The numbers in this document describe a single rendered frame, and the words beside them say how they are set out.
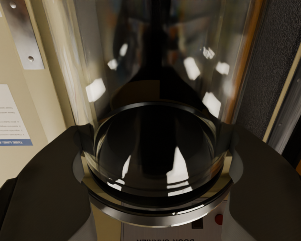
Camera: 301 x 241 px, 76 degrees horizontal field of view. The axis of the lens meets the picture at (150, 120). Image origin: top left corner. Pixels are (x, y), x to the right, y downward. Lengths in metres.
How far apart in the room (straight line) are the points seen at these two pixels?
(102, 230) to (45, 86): 0.20
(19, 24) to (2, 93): 0.65
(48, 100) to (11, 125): 0.69
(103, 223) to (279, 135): 0.27
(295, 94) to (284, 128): 0.05
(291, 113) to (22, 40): 0.31
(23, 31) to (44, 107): 0.08
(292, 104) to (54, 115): 0.29
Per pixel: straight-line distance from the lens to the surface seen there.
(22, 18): 0.24
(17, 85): 0.82
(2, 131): 0.98
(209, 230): 0.32
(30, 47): 0.24
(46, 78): 0.25
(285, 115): 0.29
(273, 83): 0.27
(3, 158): 1.08
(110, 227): 0.31
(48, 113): 0.27
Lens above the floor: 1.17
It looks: 33 degrees up
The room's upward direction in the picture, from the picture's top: 180 degrees clockwise
